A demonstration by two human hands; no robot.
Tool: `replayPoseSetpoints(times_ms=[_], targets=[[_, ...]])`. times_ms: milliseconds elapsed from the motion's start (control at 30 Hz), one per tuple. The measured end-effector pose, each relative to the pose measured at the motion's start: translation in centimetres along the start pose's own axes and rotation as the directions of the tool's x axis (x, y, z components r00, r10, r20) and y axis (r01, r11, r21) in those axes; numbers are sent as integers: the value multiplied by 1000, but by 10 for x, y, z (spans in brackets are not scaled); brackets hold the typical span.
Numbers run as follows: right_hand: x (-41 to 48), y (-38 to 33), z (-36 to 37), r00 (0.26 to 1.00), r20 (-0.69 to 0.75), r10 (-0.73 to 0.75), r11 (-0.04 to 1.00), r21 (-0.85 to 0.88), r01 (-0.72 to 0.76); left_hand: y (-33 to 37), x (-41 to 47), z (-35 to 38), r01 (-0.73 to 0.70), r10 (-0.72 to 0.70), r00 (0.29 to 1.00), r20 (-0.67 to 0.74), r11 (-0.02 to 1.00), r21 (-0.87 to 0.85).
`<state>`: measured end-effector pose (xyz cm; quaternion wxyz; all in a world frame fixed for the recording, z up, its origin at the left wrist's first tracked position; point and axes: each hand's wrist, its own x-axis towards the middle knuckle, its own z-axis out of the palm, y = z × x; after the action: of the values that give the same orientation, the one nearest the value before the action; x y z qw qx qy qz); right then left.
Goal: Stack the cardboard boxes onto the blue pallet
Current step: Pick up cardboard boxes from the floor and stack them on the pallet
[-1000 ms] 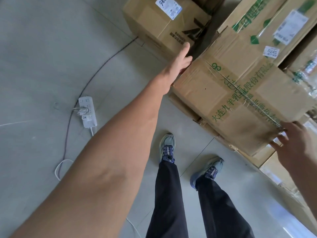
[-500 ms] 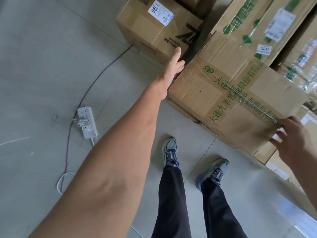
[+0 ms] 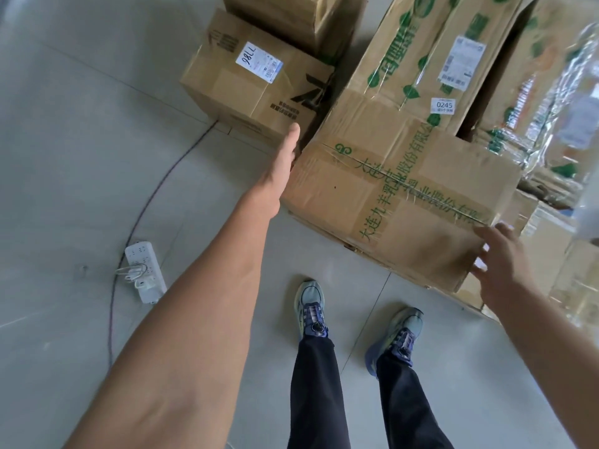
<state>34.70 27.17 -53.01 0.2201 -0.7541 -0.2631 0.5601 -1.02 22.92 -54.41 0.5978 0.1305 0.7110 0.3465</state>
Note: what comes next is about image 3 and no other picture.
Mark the person's left hand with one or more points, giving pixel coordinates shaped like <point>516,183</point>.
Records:
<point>278,177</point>

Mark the person's right hand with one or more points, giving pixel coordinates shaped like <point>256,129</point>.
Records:
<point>505,271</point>

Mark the low brown box 7786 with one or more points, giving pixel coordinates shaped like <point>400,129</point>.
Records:
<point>547,247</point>

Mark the box with green tape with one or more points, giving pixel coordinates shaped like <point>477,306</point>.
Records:
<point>337,191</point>

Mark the pile of plain cardboard boxes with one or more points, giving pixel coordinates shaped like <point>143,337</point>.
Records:
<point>224,88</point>

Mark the orange leaf box 8935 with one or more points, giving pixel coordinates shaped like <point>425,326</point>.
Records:
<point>529,88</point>

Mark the green leaf box 0245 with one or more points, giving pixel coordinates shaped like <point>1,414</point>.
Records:
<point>421,51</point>

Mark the person's right forearm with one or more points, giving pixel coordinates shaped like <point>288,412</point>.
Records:
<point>552,360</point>

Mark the person's left forearm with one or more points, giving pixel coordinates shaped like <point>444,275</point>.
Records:
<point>187,332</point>

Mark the person's right shoe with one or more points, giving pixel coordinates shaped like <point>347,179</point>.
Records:
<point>398,336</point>

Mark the person's shoe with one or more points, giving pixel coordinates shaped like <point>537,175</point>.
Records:
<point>310,308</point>
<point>398,336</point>

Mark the person's left shoe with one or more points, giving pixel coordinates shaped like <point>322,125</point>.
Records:
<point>310,308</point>

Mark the person's right leg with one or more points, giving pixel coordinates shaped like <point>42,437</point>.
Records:
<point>412,406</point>

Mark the person's leg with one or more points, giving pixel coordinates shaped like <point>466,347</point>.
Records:
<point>412,406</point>
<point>318,397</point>

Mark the person's left leg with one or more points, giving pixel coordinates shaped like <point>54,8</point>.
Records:
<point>318,397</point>

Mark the white power strip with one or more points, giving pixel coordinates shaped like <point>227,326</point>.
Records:
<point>149,280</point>

